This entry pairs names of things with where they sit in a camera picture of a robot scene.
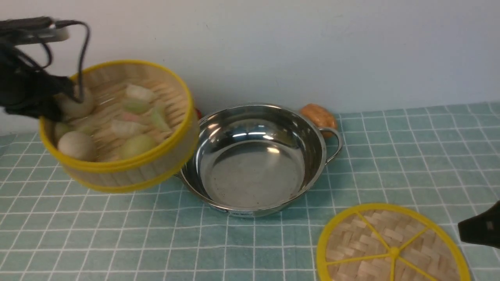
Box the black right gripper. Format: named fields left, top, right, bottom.
left=457, top=201, right=500, bottom=249

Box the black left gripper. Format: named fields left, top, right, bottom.
left=0, top=39, right=75, bottom=119

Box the woven bamboo steamer lid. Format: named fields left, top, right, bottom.
left=316, top=203, right=472, bottom=281

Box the bamboo steamer basket yellow rim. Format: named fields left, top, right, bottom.
left=39, top=59, right=199, bottom=193

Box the white dumpling top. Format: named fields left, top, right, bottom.
left=125, top=84, right=157, bottom=103

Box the stainless steel pot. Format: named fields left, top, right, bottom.
left=176, top=103, right=343, bottom=218

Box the white round bun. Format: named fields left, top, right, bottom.
left=55, top=87, right=95, bottom=119

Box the green dumpling far left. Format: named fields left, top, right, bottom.
left=53, top=122, right=74, bottom=145

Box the green dumpling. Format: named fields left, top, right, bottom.
left=150, top=105, right=173, bottom=133
left=53, top=122, right=74, bottom=145
left=121, top=98, right=151, bottom=114

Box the white bun front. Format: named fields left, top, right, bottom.
left=57, top=130, right=98, bottom=162

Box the green checkered tablecloth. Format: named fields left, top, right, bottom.
left=0, top=102, right=500, bottom=281

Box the pink white dumpling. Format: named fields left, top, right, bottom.
left=111, top=112, right=151, bottom=139

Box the green dumpling centre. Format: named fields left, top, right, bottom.
left=121, top=98, right=151, bottom=114

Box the yellow-green round bun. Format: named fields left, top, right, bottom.
left=118, top=134, right=158, bottom=160

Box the green dumpling right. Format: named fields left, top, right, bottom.
left=150, top=105, right=173, bottom=133

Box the brown bread roll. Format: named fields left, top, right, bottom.
left=300, top=103, right=338, bottom=130

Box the wrist camera left gripper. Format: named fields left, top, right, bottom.
left=0, top=16, right=70, bottom=46

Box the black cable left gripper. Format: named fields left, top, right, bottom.
left=0, top=20, right=91, bottom=103

